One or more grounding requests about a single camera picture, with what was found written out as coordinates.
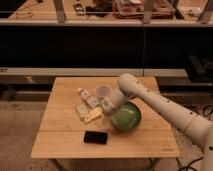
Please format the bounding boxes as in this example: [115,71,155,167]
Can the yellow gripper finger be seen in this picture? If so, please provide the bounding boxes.
[84,107,102,123]

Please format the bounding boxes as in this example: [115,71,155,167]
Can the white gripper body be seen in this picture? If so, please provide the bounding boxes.
[101,88,126,116]

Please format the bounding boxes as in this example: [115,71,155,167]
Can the black rectangular eraser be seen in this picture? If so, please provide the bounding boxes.
[83,131,108,144]

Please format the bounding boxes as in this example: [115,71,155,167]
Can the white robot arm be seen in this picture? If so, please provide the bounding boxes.
[100,73,213,171]

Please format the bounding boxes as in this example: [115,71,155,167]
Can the wooden table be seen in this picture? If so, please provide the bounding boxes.
[31,77,180,159]

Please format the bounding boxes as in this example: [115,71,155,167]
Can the translucent plastic cup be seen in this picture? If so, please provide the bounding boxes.
[95,85,111,100]

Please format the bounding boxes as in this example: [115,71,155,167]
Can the green bowl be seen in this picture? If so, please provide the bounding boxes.
[111,102,141,131]

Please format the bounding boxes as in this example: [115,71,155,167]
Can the shelf rack with clutter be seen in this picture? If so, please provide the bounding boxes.
[0,0,213,27]

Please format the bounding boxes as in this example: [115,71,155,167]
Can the black cables on floor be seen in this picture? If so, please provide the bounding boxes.
[175,104,213,171]

